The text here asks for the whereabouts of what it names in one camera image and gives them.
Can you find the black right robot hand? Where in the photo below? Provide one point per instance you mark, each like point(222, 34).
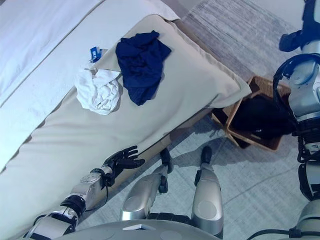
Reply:
point(311, 22)

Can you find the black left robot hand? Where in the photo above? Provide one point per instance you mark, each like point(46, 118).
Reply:
point(125, 160)

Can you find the dark blue garment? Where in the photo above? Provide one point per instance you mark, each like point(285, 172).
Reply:
point(142, 65)

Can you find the black garment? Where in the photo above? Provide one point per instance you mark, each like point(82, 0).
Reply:
point(260, 117)

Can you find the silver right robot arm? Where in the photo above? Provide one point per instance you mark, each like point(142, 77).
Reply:
point(302, 100)

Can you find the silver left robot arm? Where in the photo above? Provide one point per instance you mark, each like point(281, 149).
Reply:
point(87, 187)

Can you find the bed with beige cover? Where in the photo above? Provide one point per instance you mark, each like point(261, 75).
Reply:
point(175, 87)

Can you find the small brown wicker basket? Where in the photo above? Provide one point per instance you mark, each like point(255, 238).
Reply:
point(222, 117)

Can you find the white textured bed cover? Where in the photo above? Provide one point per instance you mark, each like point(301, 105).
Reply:
point(50, 75)

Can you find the large brown wicker basket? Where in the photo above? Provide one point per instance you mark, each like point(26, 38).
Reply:
point(265, 145)

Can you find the silver left robot leg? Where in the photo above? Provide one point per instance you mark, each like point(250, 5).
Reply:
point(142, 190)

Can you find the silver robot leg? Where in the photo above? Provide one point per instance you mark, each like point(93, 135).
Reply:
point(142, 190)
point(207, 195)

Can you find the crumpled white garment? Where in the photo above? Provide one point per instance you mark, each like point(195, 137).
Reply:
point(100, 95)

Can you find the grey robot torso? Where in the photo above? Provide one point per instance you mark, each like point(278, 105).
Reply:
point(112, 232)

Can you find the silver right robot leg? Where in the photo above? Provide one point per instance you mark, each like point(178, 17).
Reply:
point(207, 195)

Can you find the small blue tag packet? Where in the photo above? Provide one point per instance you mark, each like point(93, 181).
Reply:
point(93, 53)

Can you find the large grey area rug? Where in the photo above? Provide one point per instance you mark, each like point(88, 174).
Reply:
point(250, 175)

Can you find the smooth white duvet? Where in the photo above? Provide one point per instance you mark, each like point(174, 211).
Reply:
point(25, 30)

